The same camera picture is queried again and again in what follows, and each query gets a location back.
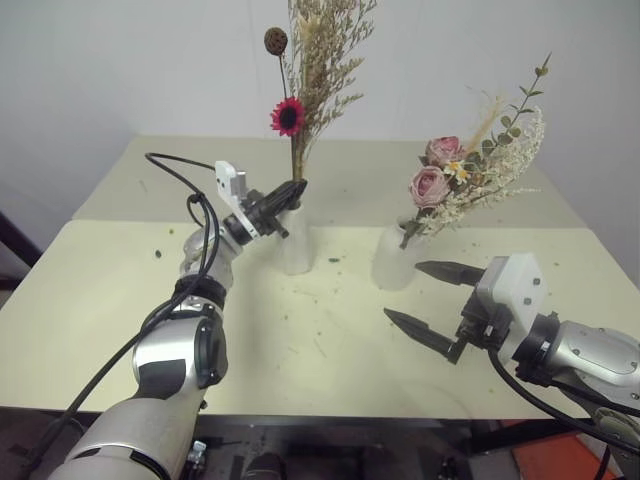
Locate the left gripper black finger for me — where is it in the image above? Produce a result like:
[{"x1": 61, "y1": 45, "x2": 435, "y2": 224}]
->
[
  {"x1": 261, "y1": 180, "x2": 308, "y2": 203},
  {"x1": 272, "y1": 187, "x2": 308, "y2": 215}
]

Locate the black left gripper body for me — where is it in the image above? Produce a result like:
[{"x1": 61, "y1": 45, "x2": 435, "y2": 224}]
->
[{"x1": 242, "y1": 191, "x2": 291, "y2": 239}]

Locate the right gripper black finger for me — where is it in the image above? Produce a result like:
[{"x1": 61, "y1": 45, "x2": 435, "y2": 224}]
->
[
  {"x1": 383, "y1": 307, "x2": 469, "y2": 365},
  {"x1": 414, "y1": 259, "x2": 487, "y2": 290}
]

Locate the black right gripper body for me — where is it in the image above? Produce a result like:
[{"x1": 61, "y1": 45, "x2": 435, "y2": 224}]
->
[{"x1": 457, "y1": 294, "x2": 512, "y2": 351}]

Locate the dried bouquet with red sunflower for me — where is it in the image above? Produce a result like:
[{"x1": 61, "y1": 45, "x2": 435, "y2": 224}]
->
[{"x1": 262, "y1": 0, "x2": 379, "y2": 182}]

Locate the tall slim white vase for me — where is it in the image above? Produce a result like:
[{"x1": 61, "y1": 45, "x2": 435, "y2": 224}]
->
[{"x1": 276, "y1": 198, "x2": 318, "y2": 276}]

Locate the short wide white vase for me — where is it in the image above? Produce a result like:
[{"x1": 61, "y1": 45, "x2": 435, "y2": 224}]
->
[{"x1": 370, "y1": 216, "x2": 418, "y2": 292}]

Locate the dried bouquet with pink roses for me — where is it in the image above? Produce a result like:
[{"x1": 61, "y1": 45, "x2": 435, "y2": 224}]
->
[{"x1": 398, "y1": 50, "x2": 553, "y2": 251}]

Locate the orange floor object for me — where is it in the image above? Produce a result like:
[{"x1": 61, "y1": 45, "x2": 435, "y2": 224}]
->
[{"x1": 509, "y1": 430, "x2": 619, "y2": 480}]

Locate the olive grey rounded object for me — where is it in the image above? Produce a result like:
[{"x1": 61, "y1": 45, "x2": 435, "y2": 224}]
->
[{"x1": 592, "y1": 406, "x2": 640, "y2": 452}]

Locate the dark rounded shape under table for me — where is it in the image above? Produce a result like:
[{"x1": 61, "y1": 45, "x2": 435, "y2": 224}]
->
[{"x1": 243, "y1": 451, "x2": 290, "y2": 480}]

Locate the dark furniture edge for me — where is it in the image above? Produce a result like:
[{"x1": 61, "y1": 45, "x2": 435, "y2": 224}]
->
[{"x1": 0, "y1": 209, "x2": 44, "y2": 297}]

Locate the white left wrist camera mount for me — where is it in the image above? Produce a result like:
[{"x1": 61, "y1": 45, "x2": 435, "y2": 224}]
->
[{"x1": 214, "y1": 160, "x2": 263, "y2": 240}]

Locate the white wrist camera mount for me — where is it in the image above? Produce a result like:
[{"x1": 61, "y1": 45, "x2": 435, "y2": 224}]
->
[
  {"x1": 473, "y1": 251, "x2": 550, "y2": 362},
  {"x1": 214, "y1": 160, "x2": 263, "y2": 240}
]

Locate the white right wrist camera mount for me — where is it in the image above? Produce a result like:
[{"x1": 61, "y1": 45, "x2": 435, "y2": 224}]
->
[{"x1": 473, "y1": 251, "x2": 550, "y2": 362}]

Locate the black under-table frame bar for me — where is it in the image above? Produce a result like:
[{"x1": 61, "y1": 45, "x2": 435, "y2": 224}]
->
[{"x1": 197, "y1": 415, "x2": 506, "y2": 441}]

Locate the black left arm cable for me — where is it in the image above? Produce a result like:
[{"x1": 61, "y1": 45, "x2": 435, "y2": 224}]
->
[{"x1": 27, "y1": 151, "x2": 225, "y2": 467}]

